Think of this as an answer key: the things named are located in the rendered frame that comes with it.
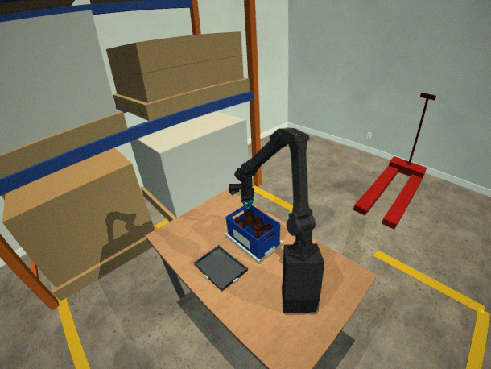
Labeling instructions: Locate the blue bottle crate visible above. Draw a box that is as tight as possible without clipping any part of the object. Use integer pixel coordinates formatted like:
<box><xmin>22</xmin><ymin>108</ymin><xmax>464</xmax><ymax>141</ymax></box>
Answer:
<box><xmin>225</xmin><ymin>206</ymin><xmax>280</xmax><ymax>259</ymax></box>

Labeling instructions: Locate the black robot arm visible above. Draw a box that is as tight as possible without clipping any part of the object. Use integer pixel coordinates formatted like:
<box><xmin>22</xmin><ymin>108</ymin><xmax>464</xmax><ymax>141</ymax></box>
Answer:
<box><xmin>229</xmin><ymin>128</ymin><xmax>317</xmax><ymax>261</ymax></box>

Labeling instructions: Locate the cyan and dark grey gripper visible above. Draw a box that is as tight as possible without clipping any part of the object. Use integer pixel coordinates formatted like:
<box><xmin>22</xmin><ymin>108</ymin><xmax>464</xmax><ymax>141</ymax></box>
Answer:
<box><xmin>241</xmin><ymin>186</ymin><xmax>254</xmax><ymax>209</ymax></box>

